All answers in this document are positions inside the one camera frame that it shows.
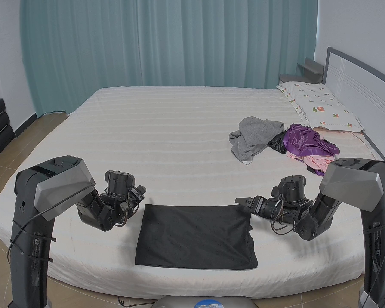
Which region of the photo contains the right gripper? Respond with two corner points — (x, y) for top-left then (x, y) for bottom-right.
(235, 196), (280, 219)

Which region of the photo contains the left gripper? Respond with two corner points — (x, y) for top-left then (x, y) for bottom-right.
(120, 184), (147, 221)

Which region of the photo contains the black T-shirt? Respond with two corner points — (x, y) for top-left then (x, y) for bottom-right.
(135, 204), (258, 271)

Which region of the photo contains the bed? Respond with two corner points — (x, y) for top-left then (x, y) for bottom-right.
(0, 47), (385, 301)

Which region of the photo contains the shiny black garment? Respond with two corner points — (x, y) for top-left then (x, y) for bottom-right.
(268, 132), (288, 155)

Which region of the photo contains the grey garment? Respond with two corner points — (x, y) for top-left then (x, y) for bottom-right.
(229, 116), (285, 166)

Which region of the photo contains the pink garment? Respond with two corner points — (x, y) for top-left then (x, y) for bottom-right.
(286, 153), (336, 173)

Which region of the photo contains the purple satin garment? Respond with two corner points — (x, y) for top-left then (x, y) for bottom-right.
(283, 123), (340, 160)

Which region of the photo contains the pale pink pillow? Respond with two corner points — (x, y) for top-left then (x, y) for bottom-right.
(311, 126), (365, 134)

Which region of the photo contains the white printed pillow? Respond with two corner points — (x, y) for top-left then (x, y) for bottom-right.
(276, 81), (365, 133)

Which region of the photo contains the grey bedside table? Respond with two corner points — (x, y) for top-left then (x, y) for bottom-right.
(279, 57), (324, 84)

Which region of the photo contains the blue-green curtain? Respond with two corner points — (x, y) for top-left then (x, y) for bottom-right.
(136, 0), (318, 89)
(19, 0), (145, 117)

